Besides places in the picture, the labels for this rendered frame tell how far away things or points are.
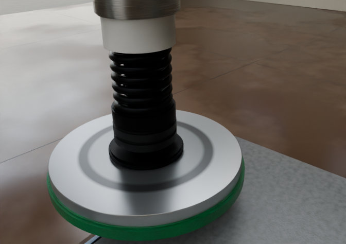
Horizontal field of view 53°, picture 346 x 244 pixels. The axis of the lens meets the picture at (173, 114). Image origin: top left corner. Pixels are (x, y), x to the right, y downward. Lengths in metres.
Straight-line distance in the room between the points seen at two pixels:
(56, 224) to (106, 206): 1.33
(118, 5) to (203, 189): 0.18
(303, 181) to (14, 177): 1.72
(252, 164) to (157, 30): 0.24
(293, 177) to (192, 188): 0.17
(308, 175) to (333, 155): 1.68
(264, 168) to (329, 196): 0.08
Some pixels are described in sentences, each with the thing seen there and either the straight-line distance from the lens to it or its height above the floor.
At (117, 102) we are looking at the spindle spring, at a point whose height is 0.94.
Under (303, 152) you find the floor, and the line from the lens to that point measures 2.11.
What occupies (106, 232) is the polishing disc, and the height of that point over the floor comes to 0.86.
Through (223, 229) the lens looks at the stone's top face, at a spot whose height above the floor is 0.82.
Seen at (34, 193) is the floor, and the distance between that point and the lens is 1.85.
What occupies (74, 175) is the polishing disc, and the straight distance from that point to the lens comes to 0.36.
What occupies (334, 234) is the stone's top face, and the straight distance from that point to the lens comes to 0.40.
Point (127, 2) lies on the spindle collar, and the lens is 0.30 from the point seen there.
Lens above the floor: 1.09
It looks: 27 degrees down
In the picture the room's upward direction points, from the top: 1 degrees counter-clockwise
